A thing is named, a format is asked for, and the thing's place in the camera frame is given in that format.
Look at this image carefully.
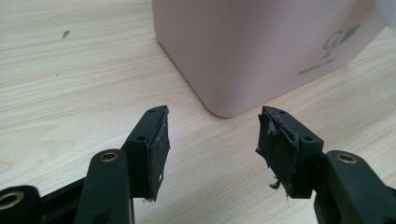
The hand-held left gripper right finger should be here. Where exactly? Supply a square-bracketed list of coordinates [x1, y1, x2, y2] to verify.
[255, 105, 325, 200]

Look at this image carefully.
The pink storage box white handle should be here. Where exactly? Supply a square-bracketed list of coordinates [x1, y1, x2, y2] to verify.
[151, 0, 396, 119]

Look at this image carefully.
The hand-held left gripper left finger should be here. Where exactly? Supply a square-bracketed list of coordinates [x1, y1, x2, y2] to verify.
[120, 105, 172, 203]

